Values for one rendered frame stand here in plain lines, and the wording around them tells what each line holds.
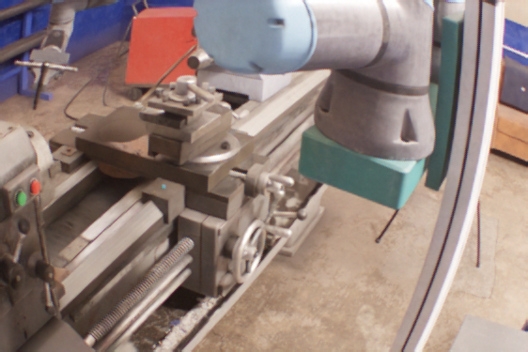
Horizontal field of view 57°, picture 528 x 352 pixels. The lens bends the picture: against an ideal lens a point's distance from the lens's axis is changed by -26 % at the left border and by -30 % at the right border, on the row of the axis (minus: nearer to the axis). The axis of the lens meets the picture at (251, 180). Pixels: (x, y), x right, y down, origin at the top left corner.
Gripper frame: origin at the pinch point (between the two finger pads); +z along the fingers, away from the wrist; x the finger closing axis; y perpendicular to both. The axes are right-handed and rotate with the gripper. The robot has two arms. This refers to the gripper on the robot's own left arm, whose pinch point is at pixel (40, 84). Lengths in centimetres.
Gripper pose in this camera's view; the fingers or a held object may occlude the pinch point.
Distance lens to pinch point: 142.0
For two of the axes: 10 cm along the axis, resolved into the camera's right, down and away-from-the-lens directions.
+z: 1.6, 6.7, -7.2
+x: -9.1, -1.9, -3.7
